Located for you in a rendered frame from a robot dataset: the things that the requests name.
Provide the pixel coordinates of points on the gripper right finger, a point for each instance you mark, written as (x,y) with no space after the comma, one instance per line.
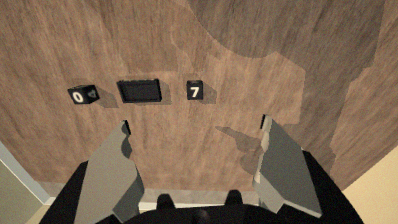
(291,183)

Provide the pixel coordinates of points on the black cube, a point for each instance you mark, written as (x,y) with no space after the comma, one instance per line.
(83,94)
(194,90)

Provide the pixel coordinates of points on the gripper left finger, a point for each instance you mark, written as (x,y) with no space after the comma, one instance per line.
(106,189)

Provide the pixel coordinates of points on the black rectangular tray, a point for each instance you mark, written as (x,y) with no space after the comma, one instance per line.
(139,91)

